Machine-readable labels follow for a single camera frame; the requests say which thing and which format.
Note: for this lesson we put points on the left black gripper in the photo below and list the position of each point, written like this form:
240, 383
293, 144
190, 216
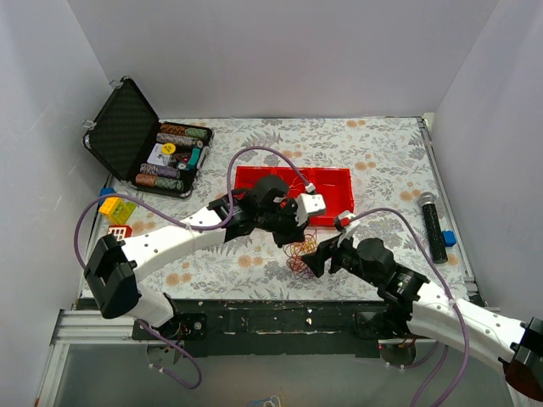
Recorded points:
287, 222

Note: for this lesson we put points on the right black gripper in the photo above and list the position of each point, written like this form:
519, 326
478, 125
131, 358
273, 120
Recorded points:
336, 250

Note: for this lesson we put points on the red three-compartment tray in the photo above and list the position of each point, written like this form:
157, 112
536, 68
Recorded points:
334, 184

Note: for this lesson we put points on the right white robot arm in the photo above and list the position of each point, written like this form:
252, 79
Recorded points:
421, 307

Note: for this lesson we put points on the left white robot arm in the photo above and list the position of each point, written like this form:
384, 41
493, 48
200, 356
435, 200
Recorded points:
116, 269

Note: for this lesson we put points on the floral patterned table mat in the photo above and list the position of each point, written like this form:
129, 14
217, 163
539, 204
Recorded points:
389, 168

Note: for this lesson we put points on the black handheld microphone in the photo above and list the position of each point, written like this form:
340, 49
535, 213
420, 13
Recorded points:
436, 240

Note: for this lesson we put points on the small blue block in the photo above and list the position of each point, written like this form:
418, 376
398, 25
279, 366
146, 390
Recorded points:
449, 238

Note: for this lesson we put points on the yellow green toy bricks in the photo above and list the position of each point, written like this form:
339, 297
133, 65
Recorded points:
117, 211

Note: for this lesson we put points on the red white toy brick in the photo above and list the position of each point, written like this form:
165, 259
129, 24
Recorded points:
120, 232

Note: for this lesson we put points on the black poker chip case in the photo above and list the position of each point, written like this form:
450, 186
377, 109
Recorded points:
128, 138

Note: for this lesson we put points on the blue toy brick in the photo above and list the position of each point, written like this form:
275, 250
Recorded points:
106, 191

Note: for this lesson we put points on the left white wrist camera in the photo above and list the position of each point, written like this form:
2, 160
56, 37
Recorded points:
309, 204

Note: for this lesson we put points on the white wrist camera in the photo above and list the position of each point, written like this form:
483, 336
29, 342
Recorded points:
346, 224
309, 204

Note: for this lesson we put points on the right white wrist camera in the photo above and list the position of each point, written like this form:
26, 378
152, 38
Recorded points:
346, 224

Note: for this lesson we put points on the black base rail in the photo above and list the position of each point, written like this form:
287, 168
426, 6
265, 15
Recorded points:
293, 327

